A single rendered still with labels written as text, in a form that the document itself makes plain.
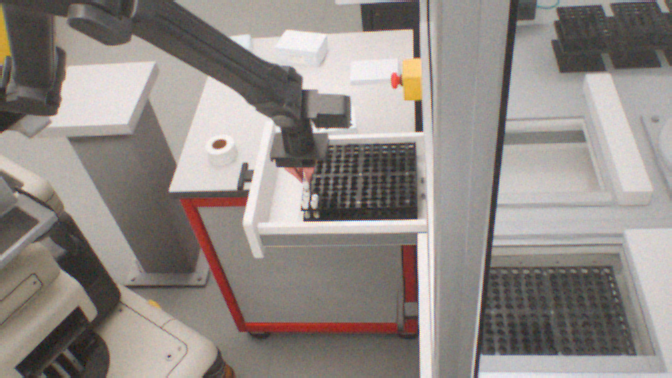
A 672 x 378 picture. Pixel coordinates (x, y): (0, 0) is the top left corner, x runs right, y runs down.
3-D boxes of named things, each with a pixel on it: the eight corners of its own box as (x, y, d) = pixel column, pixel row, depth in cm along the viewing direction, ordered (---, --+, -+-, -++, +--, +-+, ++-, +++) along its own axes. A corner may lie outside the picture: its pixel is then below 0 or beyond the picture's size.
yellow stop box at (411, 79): (400, 101, 147) (399, 77, 142) (400, 83, 152) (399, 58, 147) (422, 101, 147) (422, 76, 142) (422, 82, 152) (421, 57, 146)
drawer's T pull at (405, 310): (397, 333, 99) (396, 328, 98) (397, 293, 104) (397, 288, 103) (419, 333, 99) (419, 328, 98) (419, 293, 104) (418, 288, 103)
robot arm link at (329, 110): (273, 64, 100) (268, 115, 98) (344, 64, 98) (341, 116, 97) (288, 91, 112) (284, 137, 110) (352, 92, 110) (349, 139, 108)
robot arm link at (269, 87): (68, -68, 68) (52, 22, 66) (104, -81, 66) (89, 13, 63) (281, 74, 105) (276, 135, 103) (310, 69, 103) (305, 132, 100)
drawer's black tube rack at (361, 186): (305, 230, 124) (300, 209, 119) (313, 167, 136) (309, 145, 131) (417, 228, 121) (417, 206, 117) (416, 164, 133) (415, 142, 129)
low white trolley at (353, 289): (240, 349, 202) (168, 191, 147) (268, 205, 244) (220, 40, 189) (421, 350, 195) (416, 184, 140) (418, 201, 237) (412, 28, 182)
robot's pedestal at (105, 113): (125, 287, 224) (26, 130, 169) (148, 223, 245) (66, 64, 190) (205, 287, 220) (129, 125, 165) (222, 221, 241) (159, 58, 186)
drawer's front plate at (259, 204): (254, 259, 123) (242, 223, 115) (275, 156, 142) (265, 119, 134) (263, 259, 123) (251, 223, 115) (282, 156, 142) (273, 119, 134)
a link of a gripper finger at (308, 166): (287, 168, 124) (279, 133, 117) (322, 168, 123) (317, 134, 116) (281, 194, 119) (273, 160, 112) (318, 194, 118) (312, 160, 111)
